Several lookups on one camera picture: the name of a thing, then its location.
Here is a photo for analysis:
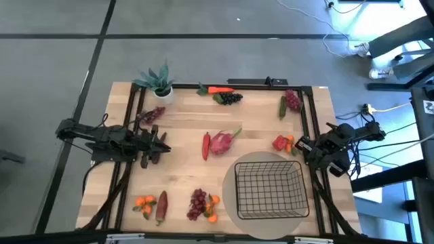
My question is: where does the orange toy carrot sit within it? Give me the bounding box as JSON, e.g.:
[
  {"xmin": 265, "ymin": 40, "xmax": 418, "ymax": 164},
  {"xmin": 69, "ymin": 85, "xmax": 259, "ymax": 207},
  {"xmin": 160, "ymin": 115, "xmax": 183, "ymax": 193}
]
[{"xmin": 196, "ymin": 82, "xmax": 235, "ymax": 97}]

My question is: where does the round grey mat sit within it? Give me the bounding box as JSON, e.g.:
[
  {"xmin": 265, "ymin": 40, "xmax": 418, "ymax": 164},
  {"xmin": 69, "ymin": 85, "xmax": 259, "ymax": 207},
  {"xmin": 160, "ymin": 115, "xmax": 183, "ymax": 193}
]
[{"xmin": 222, "ymin": 150, "xmax": 315, "ymax": 241}]

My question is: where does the pink dragon fruit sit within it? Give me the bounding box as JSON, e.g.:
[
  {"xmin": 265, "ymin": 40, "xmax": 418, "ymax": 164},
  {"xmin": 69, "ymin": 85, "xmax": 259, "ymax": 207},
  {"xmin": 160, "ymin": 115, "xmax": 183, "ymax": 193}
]
[{"xmin": 209, "ymin": 127, "xmax": 243, "ymax": 157}]

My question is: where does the black wire basket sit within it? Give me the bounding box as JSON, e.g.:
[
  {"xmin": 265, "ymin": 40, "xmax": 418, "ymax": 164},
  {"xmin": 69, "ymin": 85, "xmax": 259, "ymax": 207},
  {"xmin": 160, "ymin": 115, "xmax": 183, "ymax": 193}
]
[{"xmin": 233, "ymin": 160, "xmax": 311, "ymax": 220}]

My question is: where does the person's white shoe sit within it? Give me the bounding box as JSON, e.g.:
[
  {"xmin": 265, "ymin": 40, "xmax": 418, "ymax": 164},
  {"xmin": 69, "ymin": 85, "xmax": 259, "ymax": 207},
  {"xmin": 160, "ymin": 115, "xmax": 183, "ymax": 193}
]
[
  {"xmin": 348, "ymin": 41, "xmax": 370, "ymax": 58},
  {"xmin": 368, "ymin": 66, "xmax": 395, "ymax": 81}
]

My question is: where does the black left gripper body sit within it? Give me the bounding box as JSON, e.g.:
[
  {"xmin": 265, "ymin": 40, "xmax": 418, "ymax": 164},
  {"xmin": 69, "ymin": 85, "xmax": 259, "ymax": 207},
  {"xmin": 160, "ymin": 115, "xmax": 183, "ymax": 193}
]
[{"xmin": 135, "ymin": 124, "xmax": 161, "ymax": 159}]

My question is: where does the silver metal bracket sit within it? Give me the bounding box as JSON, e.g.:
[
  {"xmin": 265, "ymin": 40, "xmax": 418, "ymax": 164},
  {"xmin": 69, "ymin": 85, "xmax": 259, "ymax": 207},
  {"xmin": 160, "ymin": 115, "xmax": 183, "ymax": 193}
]
[{"xmin": 294, "ymin": 236, "xmax": 335, "ymax": 244}]

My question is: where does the white floor cable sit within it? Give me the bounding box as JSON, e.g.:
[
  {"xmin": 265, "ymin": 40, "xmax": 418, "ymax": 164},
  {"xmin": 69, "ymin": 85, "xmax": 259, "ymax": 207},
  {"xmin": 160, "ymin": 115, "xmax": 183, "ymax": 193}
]
[{"xmin": 276, "ymin": 0, "xmax": 360, "ymax": 58}]

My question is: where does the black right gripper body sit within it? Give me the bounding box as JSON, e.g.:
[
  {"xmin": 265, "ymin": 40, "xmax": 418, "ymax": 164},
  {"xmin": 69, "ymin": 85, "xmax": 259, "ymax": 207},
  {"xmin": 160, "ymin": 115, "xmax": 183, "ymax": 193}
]
[{"xmin": 295, "ymin": 136, "xmax": 328, "ymax": 163}]

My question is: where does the black metal table frame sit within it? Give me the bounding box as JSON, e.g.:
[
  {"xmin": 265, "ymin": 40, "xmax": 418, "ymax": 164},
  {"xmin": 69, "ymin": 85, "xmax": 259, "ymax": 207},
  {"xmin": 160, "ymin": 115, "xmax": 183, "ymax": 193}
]
[{"xmin": 76, "ymin": 83, "xmax": 362, "ymax": 240}]

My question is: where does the black floor cable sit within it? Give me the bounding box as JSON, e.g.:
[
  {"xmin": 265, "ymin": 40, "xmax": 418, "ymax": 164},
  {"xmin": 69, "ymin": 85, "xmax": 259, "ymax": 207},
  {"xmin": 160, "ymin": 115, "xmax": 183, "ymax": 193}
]
[{"xmin": 325, "ymin": 0, "xmax": 367, "ymax": 14}]

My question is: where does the black floor beam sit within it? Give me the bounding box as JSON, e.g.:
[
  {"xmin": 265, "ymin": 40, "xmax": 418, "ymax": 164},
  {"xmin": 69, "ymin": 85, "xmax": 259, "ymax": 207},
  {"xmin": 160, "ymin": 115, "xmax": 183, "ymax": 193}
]
[{"xmin": 351, "ymin": 159, "xmax": 428, "ymax": 192}]

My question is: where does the red chili pepper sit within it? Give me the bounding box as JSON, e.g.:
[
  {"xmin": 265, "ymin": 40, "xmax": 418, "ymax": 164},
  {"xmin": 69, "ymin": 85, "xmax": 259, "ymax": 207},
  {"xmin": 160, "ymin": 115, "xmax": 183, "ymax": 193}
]
[{"xmin": 201, "ymin": 131, "xmax": 212, "ymax": 161}]

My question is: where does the green toy cucumber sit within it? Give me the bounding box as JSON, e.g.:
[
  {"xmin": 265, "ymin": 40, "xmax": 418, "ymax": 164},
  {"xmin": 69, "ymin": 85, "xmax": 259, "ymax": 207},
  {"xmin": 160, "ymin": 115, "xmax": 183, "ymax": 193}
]
[{"xmin": 278, "ymin": 95, "xmax": 288, "ymax": 121}]

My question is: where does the person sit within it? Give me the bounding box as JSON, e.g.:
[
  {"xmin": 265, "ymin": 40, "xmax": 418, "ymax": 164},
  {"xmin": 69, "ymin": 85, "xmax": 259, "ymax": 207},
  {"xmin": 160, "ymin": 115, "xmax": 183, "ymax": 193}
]
[{"xmin": 368, "ymin": 15, "xmax": 434, "ymax": 81}]

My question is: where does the green plant in white pot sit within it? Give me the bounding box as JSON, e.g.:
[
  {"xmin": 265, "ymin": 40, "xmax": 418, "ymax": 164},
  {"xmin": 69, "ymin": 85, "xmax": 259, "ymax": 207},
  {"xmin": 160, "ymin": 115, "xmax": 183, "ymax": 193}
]
[{"xmin": 132, "ymin": 60, "xmax": 176, "ymax": 105}]

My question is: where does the reddish brown sweet potato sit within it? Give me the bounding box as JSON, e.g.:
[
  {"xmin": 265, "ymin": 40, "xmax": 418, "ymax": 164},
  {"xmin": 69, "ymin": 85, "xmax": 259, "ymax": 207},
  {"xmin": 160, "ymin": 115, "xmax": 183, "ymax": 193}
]
[{"xmin": 155, "ymin": 190, "xmax": 169, "ymax": 227}]

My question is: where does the black bar mount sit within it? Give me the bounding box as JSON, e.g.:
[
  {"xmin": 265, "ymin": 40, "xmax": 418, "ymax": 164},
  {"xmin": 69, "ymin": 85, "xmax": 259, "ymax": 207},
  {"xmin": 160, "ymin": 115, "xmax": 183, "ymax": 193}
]
[{"xmin": 226, "ymin": 77, "xmax": 289, "ymax": 86}]

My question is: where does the black grape bunch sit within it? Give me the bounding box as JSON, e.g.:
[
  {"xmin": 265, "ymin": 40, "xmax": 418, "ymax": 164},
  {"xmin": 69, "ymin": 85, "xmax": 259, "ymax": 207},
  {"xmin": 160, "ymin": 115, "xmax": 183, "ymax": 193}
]
[{"xmin": 212, "ymin": 92, "xmax": 244, "ymax": 106}]

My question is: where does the red bell pepper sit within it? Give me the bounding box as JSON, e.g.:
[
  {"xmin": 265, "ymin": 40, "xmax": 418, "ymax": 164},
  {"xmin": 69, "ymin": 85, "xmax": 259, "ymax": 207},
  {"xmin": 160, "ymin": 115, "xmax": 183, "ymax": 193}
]
[{"xmin": 272, "ymin": 134, "xmax": 288, "ymax": 152}]

